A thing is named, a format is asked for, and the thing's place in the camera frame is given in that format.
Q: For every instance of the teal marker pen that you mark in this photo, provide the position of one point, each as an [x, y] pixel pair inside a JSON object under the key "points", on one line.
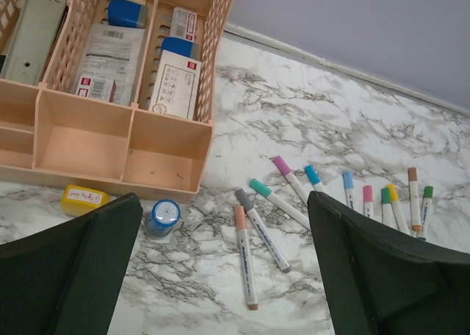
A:
{"points": [[267, 193]]}

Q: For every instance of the grey marker pen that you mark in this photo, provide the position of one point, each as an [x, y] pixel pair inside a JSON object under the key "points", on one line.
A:
{"points": [[262, 230]]}

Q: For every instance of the blue round stamp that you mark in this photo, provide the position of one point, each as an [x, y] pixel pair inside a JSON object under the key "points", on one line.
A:
{"points": [[163, 217]]}

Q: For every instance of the magenta marker pen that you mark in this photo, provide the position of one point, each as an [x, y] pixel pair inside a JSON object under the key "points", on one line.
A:
{"points": [[291, 178]]}

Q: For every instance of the peach plastic desk organizer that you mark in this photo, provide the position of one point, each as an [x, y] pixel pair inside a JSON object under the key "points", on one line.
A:
{"points": [[50, 136]]}

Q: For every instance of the cyan marker pen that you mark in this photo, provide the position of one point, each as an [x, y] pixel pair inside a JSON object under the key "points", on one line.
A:
{"points": [[314, 178]]}

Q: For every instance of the brown marker pen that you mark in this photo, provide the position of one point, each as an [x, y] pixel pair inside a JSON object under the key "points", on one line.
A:
{"points": [[416, 223]]}

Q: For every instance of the yellow rectangular stamp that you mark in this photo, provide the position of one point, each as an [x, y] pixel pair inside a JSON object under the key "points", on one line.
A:
{"points": [[77, 201]]}

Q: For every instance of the white paper packet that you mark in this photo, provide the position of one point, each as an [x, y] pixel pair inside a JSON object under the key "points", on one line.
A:
{"points": [[113, 52]]}

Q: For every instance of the dark green marker pen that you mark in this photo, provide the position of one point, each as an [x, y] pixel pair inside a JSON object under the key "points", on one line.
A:
{"points": [[425, 212]]}

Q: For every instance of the white cardboard box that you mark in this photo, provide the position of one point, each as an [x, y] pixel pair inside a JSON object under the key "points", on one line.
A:
{"points": [[176, 87]]}

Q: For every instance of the grey stapler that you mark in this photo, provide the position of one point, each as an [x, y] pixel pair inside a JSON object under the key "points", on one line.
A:
{"points": [[33, 40]]}

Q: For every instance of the yellow marker pen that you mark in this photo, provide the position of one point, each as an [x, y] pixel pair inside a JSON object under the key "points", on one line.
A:
{"points": [[397, 209]]}

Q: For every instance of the pink marker pen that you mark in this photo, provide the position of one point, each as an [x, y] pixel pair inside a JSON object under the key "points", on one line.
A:
{"points": [[368, 201]]}

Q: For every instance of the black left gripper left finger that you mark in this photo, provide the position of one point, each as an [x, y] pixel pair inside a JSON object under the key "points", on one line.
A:
{"points": [[66, 279]]}

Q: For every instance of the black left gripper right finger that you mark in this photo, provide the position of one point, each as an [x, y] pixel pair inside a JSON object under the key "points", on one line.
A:
{"points": [[378, 280]]}

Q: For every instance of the peach marker pen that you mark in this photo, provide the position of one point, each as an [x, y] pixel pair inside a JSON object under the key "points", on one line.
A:
{"points": [[247, 268]]}

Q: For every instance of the light blue marker pen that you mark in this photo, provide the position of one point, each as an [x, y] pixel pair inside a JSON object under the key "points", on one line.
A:
{"points": [[349, 189]]}

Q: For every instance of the blue grey eraser box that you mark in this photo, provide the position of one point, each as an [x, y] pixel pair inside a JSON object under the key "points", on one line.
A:
{"points": [[127, 14]]}

